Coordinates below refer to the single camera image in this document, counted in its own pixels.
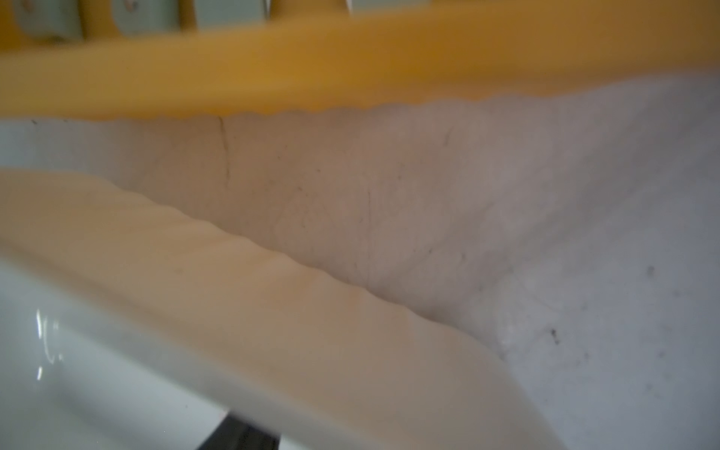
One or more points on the white storage box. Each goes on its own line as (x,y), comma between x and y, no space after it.
(286,346)

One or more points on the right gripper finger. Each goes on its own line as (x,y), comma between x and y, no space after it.
(235,434)

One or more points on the mint green folding knife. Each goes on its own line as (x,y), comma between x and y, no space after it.
(355,6)
(145,17)
(58,20)
(224,13)

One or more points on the yellow storage box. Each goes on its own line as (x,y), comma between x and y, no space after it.
(317,55)

